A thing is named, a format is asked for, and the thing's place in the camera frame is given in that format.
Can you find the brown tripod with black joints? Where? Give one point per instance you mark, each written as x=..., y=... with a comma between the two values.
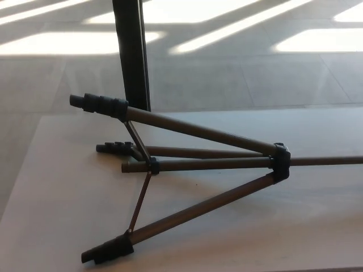
x=198, y=164

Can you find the black upright pillar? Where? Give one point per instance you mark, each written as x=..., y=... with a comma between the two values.
x=131, y=51

